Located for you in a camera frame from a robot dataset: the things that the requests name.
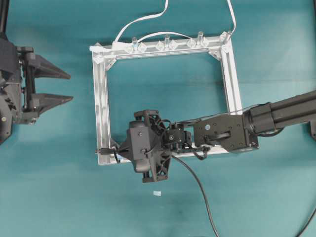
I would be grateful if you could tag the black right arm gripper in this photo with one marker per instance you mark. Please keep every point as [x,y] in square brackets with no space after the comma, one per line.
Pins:
[27,105]

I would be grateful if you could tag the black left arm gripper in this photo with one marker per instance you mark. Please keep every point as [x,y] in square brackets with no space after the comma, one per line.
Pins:
[171,138]

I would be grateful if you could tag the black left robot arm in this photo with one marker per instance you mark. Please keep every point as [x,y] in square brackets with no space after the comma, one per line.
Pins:
[239,131]

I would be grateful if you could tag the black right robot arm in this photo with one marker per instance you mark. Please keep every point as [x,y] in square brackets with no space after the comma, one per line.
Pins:
[8,65]

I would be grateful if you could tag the small clear plastic piece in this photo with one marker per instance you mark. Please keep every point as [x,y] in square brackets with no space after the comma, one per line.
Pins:
[157,193]

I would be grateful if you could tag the far aluminium post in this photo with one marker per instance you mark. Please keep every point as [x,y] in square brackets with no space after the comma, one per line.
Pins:
[135,43]

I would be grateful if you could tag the aluminium post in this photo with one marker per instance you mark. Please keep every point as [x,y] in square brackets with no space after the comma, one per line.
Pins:
[135,43]
[166,41]
[199,38]

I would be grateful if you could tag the middle aluminium post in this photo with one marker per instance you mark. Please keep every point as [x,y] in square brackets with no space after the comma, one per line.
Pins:
[166,41]

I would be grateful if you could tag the near aluminium post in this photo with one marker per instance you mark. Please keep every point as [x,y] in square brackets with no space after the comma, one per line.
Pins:
[199,38]

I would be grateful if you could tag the aluminium extrusion frame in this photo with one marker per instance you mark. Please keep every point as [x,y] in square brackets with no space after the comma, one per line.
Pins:
[185,75]

